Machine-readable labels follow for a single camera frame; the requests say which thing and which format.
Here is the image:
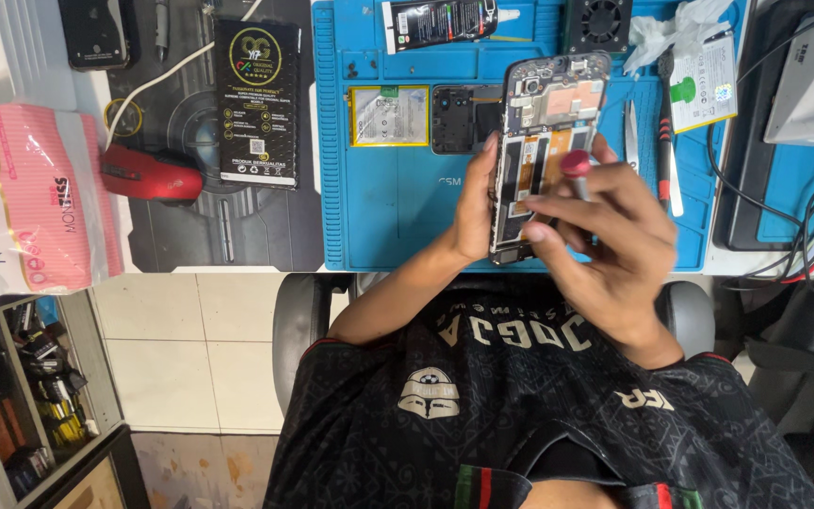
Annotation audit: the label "person's right hand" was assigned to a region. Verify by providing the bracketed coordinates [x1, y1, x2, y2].
[523, 133, 685, 370]

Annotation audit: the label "person's left hand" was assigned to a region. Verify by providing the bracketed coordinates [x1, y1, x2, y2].
[448, 131, 504, 265]

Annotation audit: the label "red capped precision screwdriver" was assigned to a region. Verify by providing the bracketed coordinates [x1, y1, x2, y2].
[560, 149, 594, 204]

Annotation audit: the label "black smartphone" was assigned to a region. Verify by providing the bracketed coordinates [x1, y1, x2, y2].
[489, 51, 613, 267]

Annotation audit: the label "blue silicone repair mat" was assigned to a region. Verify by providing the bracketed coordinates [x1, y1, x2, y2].
[311, 0, 749, 274]

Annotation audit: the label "white plastic pry tool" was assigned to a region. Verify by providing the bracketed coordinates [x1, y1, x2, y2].
[667, 140, 685, 218]

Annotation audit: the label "black phone back cover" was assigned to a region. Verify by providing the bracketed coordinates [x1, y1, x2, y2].
[430, 84, 505, 156]

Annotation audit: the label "silver tweezers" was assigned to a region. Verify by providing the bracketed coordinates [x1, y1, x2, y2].
[624, 99, 640, 175]

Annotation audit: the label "yellow edged phone battery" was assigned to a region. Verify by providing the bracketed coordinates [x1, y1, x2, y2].
[348, 85, 431, 148]

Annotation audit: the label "red and black screwdriver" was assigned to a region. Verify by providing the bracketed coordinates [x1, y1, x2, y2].
[656, 48, 676, 213]

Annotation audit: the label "white battery with green sticker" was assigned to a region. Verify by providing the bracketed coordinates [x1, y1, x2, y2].
[668, 34, 739, 134]

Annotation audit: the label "black patterned jersey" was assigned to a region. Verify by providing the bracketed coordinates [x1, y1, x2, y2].
[263, 274, 814, 509]

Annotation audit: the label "black glue tube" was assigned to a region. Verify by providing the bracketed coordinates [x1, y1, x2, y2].
[381, 0, 521, 56]

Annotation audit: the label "crumpled white tissue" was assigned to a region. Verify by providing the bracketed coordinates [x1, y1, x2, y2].
[622, 0, 735, 77]

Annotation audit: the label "small black cooling fan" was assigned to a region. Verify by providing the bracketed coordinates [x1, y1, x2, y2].
[565, 0, 634, 55]

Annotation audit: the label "black product box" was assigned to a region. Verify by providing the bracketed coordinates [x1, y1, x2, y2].
[212, 17, 302, 191]

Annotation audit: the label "black desk mouse pad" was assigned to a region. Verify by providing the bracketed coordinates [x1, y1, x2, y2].
[106, 0, 325, 274]

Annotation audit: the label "red computer mouse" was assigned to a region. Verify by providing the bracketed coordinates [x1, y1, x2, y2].
[100, 144, 205, 206]

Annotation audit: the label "grey pen tool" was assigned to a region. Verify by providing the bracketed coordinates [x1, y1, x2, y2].
[153, 0, 171, 65]

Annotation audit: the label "black phone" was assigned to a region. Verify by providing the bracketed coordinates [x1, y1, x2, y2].
[58, 0, 141, 72]

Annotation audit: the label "pink tissue pack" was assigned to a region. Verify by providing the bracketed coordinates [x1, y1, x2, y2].
[0, 103, 126, 312]

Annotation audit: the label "shelf with spare parts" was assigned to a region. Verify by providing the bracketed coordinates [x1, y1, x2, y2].
[0, 288, 151, 509]

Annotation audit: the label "white box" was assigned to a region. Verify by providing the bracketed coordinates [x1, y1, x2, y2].
[0, 0, 77, 111]

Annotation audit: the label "white cable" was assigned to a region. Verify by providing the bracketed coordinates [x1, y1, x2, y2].
[105, 0, 264, 151]

